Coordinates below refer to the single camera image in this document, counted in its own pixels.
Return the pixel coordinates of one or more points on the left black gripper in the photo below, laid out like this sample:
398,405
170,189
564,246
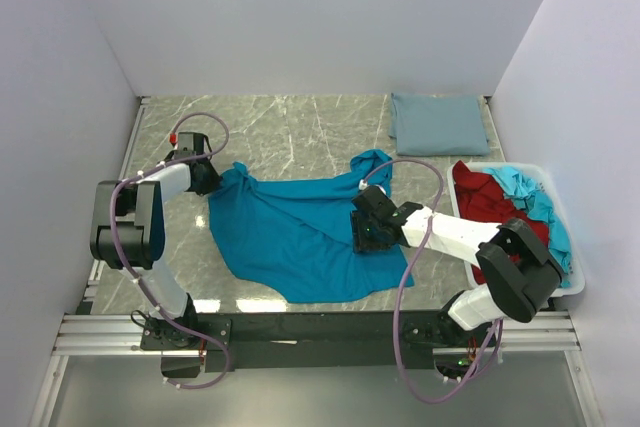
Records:
213,181

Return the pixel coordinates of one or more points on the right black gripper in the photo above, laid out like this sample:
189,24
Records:
360,242

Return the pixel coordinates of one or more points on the teal blue t-shirt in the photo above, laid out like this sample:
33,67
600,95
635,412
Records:
295,236

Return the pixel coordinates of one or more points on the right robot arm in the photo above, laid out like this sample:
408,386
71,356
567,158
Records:
520,272

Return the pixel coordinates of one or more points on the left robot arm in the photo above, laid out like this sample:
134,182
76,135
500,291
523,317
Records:
128,233

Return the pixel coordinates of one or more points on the red t-shirt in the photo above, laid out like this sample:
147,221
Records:
480,198

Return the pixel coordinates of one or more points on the folded grey-blue t-shirt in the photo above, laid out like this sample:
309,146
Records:
428,125

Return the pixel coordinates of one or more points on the black mounting beam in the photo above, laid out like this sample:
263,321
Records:
305,340

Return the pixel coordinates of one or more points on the light blue t-shirt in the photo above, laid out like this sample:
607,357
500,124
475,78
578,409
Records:
530,197

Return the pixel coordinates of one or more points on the white plastic laundry basket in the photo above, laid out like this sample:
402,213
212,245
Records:
573,282

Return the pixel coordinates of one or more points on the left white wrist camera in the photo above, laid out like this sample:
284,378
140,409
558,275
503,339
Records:
188,143

